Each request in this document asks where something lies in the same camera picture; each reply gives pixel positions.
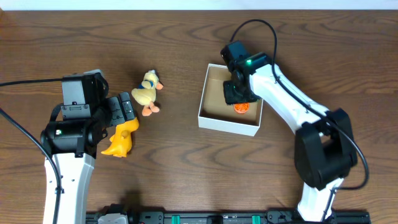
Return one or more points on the orange toy dinosaur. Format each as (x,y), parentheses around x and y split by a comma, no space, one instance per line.
(121,141)

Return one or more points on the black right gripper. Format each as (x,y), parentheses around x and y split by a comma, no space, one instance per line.
(230,98)

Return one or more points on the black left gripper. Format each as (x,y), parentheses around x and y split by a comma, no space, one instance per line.
(117,111)

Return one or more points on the yellow plush duck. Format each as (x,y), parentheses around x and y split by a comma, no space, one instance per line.
(145,94)

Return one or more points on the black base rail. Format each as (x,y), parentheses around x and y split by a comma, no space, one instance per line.
(116,213)

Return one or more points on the white cardboard box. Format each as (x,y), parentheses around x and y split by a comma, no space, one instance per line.
(215,114)

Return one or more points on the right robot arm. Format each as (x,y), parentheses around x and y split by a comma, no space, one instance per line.
(324,152)

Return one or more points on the orange round ball toy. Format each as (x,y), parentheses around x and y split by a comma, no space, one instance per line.
(241,108)

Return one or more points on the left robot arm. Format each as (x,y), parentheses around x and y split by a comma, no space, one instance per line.
(72,145)

